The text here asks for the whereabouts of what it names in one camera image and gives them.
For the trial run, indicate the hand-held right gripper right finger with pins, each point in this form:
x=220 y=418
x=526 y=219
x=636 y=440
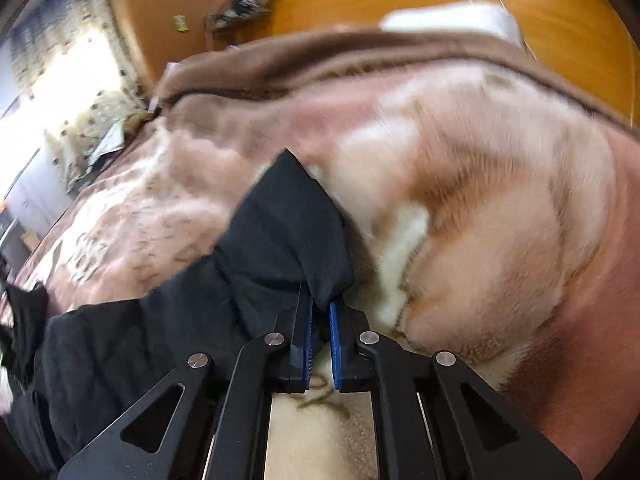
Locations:
x=336 y=345

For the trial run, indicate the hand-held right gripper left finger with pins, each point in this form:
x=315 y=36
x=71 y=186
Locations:
x=307 y=345

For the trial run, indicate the large black garment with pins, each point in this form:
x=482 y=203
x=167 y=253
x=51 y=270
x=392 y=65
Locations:
x=270 y=240

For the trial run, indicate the brown printed blanket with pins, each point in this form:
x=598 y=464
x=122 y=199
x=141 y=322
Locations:
x=475 y=185

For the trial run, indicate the cluttered bedside shelf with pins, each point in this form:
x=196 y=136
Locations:
x=235 y=7

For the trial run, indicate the yellow sticker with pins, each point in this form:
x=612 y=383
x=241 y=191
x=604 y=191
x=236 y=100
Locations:
x=180 y=22

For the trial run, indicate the white pillow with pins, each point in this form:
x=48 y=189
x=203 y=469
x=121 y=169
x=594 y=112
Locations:
x=460 y=17

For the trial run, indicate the patterned curtain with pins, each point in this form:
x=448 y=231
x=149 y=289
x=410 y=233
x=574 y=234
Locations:
x=75 y=60

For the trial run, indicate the wooden wardrobe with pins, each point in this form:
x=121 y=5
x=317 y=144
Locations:
x=150 y=0

